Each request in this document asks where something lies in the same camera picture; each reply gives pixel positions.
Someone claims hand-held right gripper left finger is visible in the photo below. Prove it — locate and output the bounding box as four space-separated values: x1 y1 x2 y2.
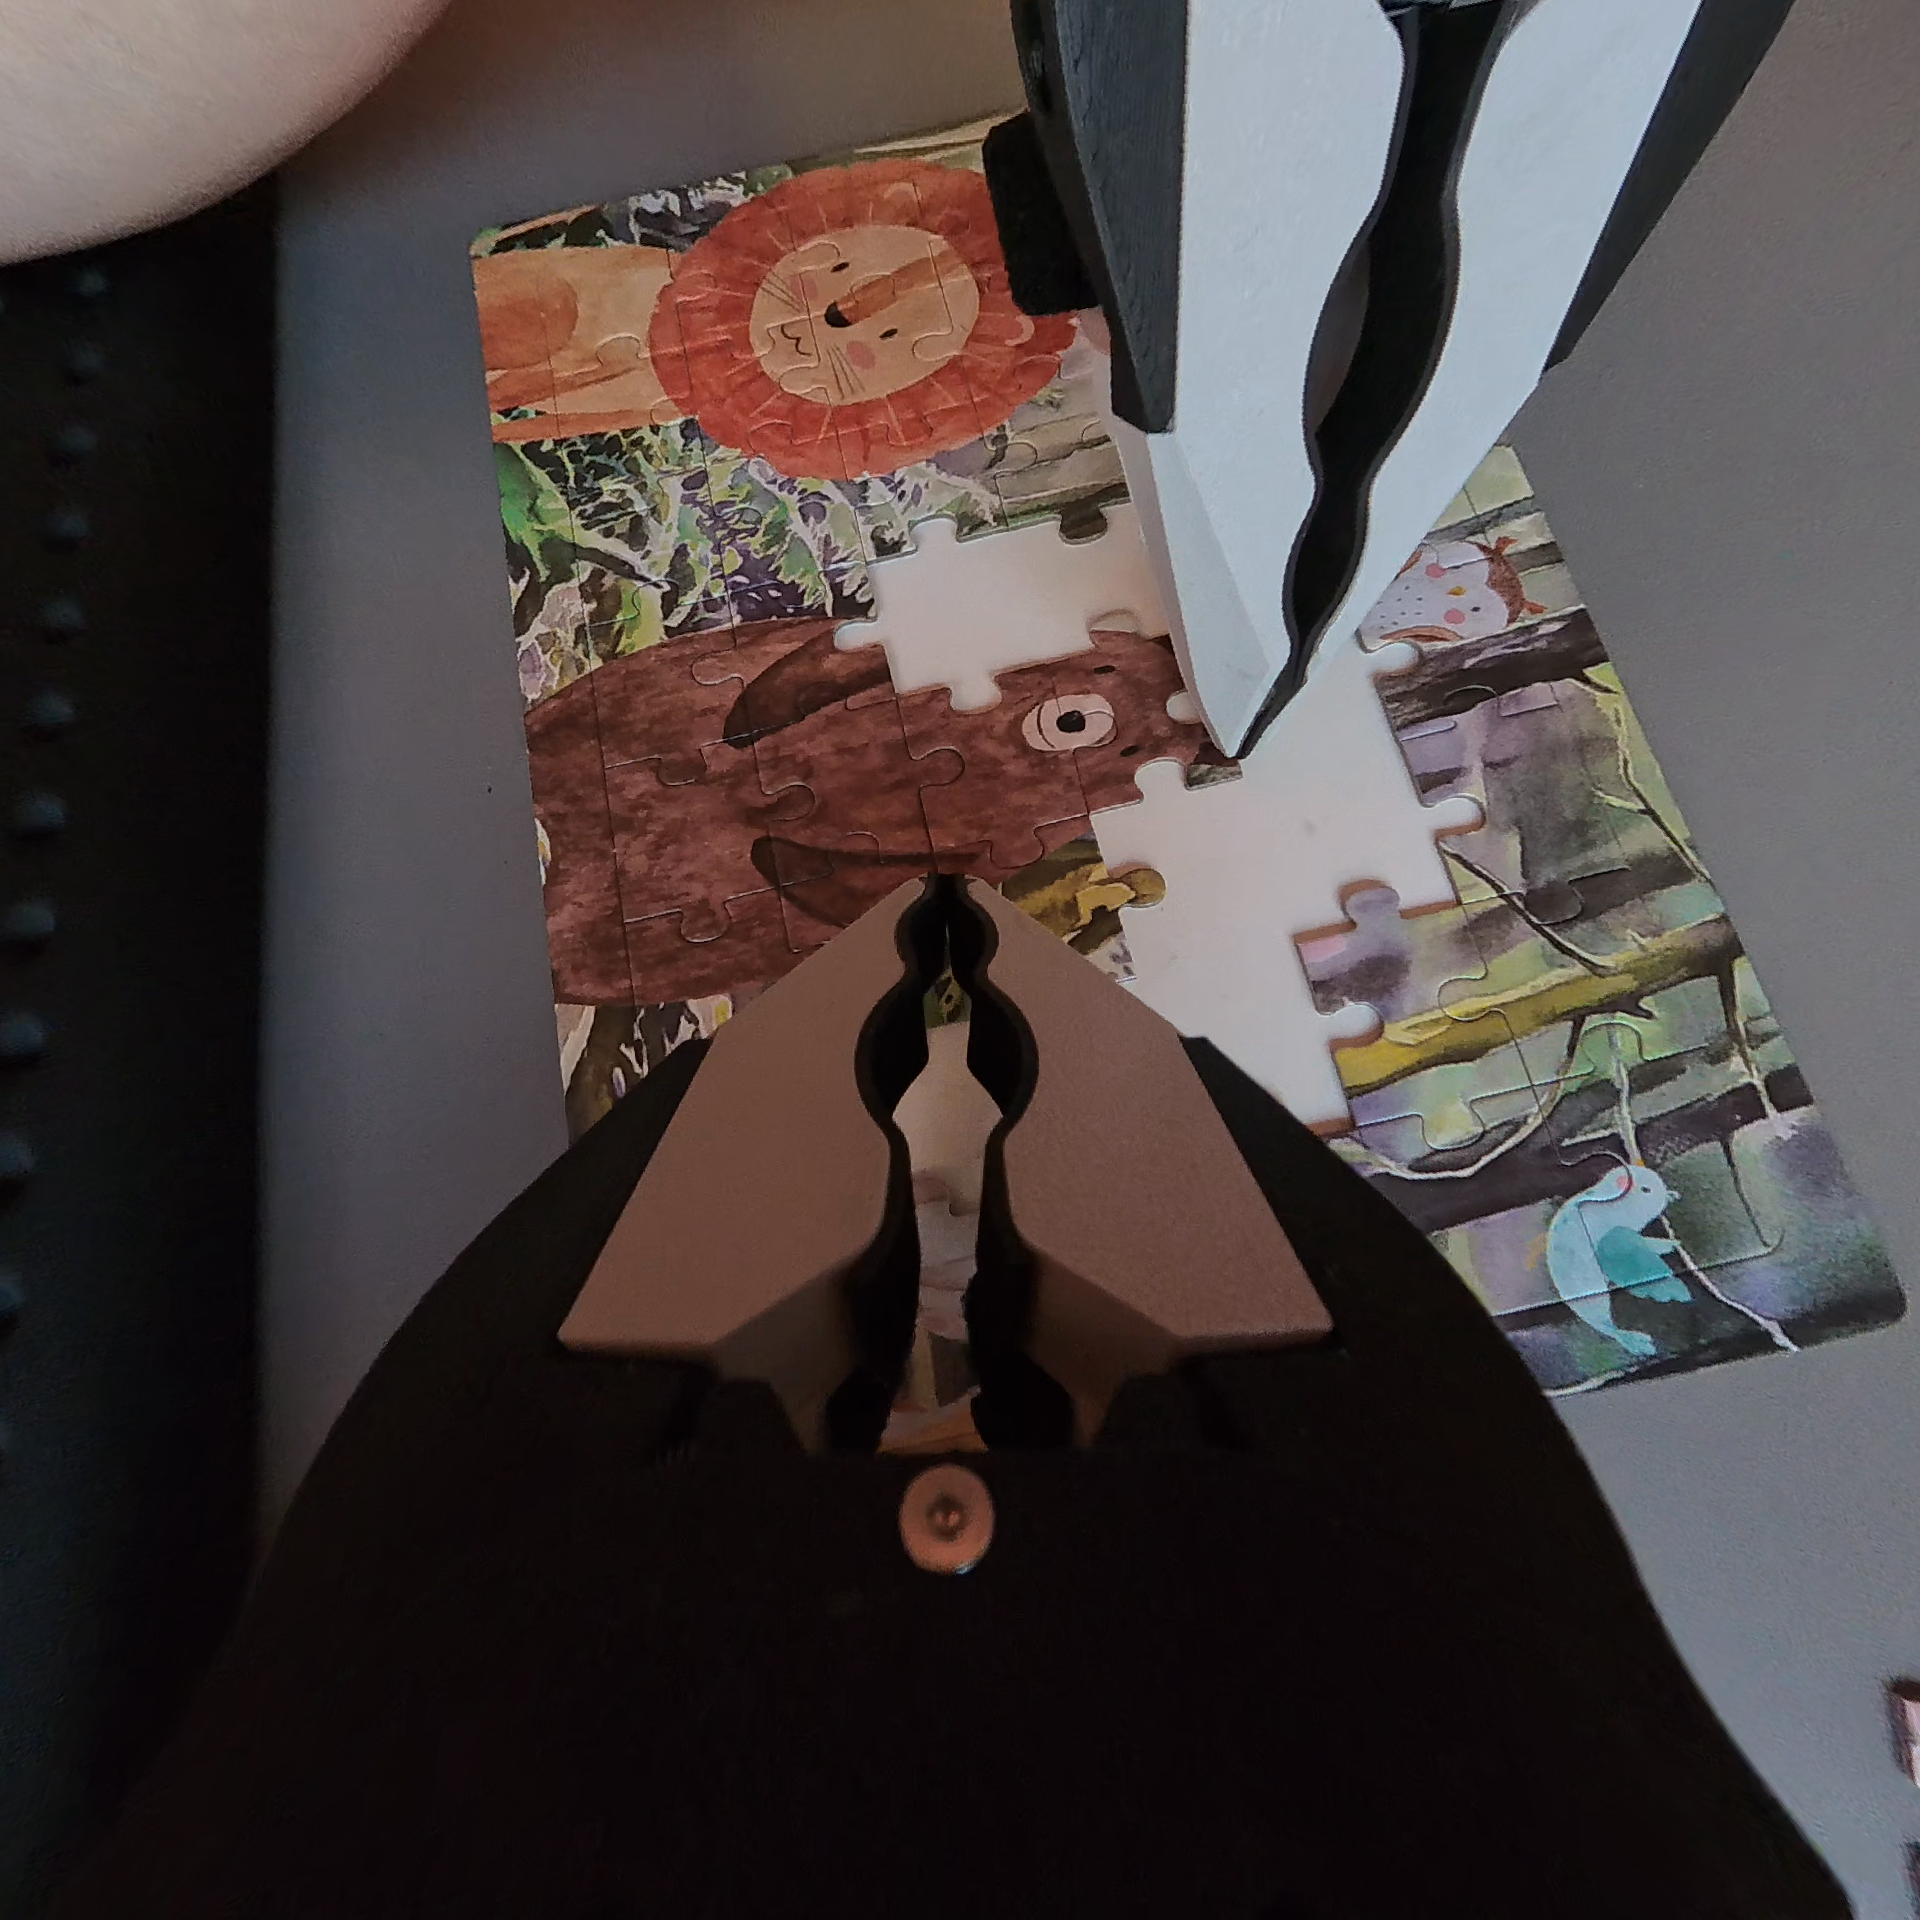
554 880 950 1457

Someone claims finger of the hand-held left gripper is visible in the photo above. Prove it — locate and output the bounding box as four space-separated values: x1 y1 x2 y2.
1129 0 1465 762
1274 0 1708 713

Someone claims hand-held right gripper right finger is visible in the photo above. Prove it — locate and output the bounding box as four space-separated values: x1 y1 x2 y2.
952 877 1337 1454

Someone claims animal jigsaw puzzle board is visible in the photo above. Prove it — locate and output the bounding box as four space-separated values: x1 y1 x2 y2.
468 128 1905 1401

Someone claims person's left forearm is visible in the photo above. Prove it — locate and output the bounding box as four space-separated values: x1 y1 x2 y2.
0 0 452 270

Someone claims grey desk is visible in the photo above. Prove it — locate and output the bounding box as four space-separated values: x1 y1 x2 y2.
255 0 1920 1920

